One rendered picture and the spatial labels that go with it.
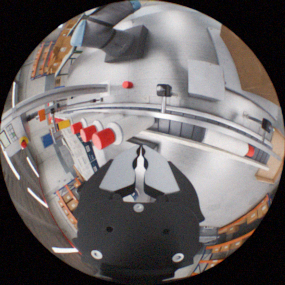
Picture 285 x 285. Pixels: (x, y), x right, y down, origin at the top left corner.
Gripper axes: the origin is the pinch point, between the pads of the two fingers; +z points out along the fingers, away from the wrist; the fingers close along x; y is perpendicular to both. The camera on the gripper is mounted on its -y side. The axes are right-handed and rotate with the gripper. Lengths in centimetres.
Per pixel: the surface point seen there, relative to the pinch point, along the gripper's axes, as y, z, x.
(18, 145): 1, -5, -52
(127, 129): -0.1, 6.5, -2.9
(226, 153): 3.6, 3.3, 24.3
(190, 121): -2.9, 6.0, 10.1
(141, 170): 25.3, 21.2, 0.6
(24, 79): -323, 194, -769
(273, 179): 11, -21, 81
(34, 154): 245, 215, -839
